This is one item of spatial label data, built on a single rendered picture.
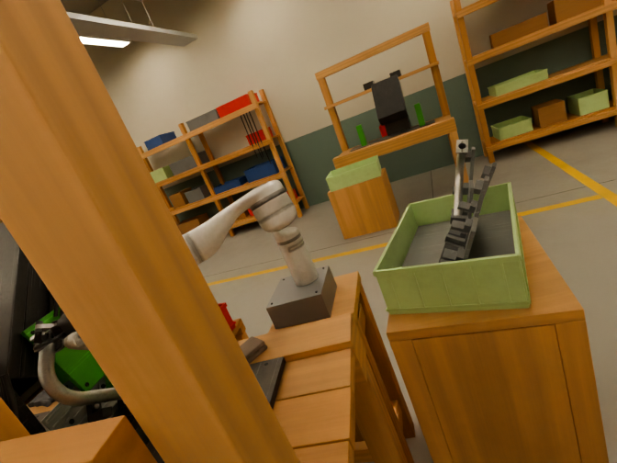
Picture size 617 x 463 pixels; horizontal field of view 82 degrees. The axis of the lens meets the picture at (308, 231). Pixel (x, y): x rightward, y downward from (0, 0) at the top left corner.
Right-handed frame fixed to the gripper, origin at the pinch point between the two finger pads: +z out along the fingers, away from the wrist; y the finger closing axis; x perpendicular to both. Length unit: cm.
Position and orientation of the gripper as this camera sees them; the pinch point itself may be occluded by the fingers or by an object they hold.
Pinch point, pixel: (49, 344)
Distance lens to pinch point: 101.9
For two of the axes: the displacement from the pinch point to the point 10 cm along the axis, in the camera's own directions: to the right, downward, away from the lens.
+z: -8.0, 5.2, 3.0
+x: 3.2, 7.9, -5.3
